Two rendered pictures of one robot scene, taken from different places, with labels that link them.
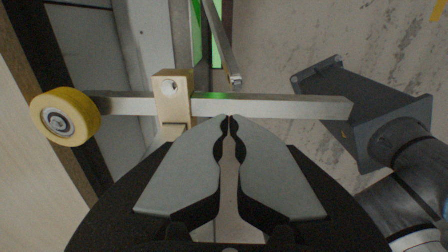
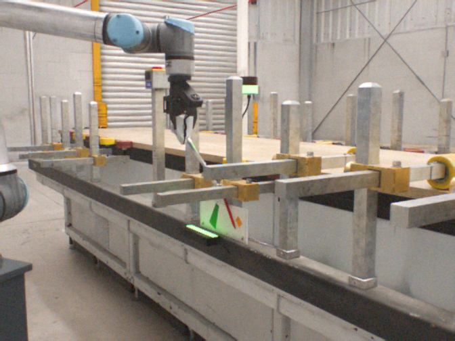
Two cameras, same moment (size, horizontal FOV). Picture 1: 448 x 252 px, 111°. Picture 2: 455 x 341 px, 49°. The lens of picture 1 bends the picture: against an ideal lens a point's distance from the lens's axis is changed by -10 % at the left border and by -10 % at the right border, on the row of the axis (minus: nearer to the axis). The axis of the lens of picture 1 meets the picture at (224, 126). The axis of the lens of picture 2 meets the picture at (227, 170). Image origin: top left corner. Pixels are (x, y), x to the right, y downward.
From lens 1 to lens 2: 151 cm
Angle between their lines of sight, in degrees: 57
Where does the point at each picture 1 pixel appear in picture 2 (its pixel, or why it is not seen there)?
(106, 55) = (255, 221)
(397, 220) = (12, 180)
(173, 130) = (193, 168)
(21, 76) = not seen: hidden behind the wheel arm
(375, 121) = (12, 269)
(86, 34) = (264, 211)
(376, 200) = (17, 199)
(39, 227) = not seen: hidden behind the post
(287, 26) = not seen: outside the picture
